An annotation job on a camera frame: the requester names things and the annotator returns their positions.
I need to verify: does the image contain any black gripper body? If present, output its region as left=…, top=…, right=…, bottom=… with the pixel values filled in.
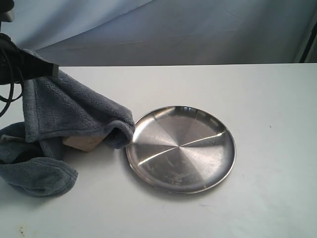
left=0, top=33, right=23, bottom=85

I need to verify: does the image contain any light wooden cube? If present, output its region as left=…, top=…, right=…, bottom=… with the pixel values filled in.
left=62, top=135, right=105, bottom=152

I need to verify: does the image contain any grey fleece towel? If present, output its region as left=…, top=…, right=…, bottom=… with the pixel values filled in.
left=0, top=71, right=135, bottom=196

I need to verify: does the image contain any blue-grey backdrop cloth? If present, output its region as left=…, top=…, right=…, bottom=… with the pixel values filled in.
left=1, top=0, right=317, bottom=66

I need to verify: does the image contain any round stainless steel plate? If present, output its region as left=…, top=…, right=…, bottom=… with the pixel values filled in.
left=125, top=106, right=236, bottom=194

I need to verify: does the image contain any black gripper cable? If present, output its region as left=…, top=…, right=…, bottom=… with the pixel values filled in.
left=0, top=47, right=25, bottom=116

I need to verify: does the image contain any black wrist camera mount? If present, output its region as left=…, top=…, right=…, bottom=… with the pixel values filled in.
left=0, top=0, right=14, bottom=22

